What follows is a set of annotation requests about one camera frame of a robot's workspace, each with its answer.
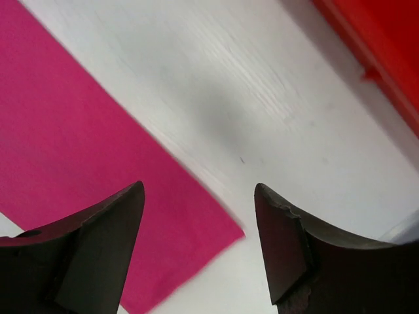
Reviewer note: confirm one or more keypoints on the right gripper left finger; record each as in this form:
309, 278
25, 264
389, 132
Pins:
77, 264

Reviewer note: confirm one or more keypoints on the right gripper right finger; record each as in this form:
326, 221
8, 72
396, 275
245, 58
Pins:
314, 267

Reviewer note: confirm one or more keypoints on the pink trousers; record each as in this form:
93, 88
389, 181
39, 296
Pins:
67, 144

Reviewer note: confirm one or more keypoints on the red plastic bin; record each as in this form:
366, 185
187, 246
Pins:
383, 36

